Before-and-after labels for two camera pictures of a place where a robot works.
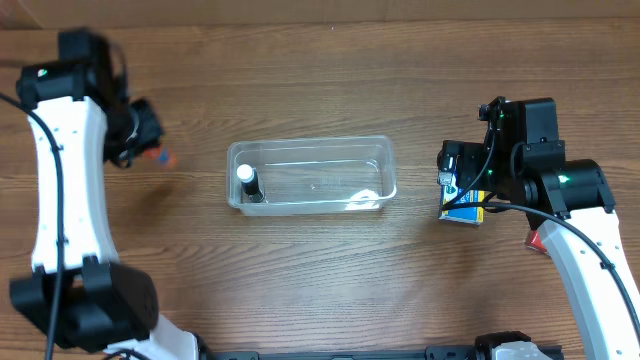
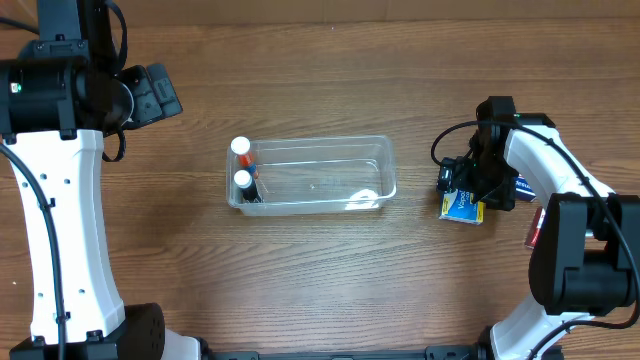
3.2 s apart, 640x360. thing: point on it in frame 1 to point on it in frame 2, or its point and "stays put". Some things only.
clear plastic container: [317, 174] stays put
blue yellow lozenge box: [451, 194] stays put
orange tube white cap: [163, 155] to [240, 145]
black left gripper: [141, 132] to [148, 95]
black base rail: [452, 352] stays put
